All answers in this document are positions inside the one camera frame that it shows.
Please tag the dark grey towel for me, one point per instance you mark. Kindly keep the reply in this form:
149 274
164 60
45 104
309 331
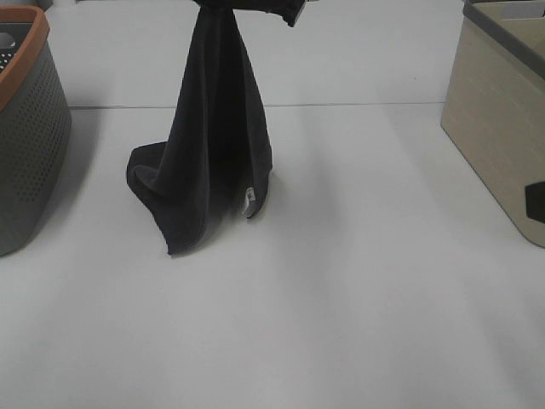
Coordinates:
218 141

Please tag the beige bin grey rim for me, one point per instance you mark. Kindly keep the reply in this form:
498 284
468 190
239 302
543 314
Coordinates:
494 107

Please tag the grey perforated basket orange rim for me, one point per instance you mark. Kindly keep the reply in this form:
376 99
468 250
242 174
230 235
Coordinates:
36 123

